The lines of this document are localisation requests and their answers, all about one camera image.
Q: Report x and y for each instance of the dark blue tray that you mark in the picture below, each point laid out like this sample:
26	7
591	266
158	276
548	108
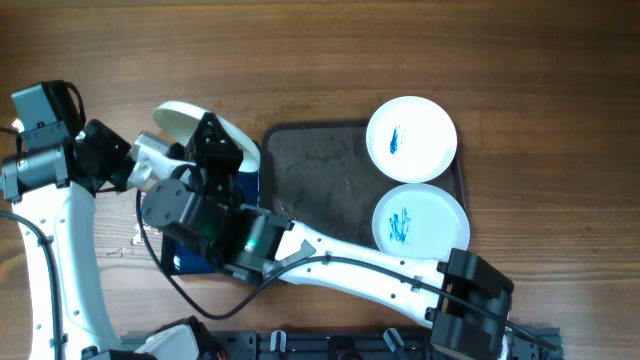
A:
195	227

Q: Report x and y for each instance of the dark brown serving tray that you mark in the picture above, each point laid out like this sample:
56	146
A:
320	173

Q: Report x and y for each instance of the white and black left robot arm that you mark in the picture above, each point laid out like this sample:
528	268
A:
62	161

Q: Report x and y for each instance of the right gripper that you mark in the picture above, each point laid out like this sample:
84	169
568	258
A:
227	153

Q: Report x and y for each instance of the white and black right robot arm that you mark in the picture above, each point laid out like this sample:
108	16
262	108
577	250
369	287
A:
463	301

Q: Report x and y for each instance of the white plate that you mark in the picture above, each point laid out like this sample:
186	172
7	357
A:
411	139
180	119
420	221

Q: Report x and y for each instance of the green and yellow sponge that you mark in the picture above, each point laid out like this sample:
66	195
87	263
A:
120	181

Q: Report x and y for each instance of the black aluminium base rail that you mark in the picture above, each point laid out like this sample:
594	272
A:
367	345

